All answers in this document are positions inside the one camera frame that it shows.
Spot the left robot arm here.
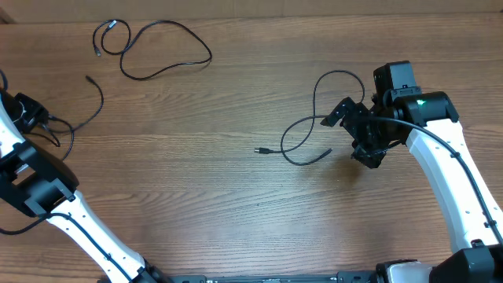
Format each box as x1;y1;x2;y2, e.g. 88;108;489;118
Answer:
1;90;169;282

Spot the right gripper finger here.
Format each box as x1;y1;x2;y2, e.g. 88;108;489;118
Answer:
320;97;355;127
351;150;387;169

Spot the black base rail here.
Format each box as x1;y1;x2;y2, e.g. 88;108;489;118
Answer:
168;270;387;283

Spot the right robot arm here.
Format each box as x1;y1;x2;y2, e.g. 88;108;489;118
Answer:
321;61;502;282

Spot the black usb cable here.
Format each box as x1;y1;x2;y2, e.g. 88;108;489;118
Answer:
27;75;105;162
92;18;213;82
254;69;366;167

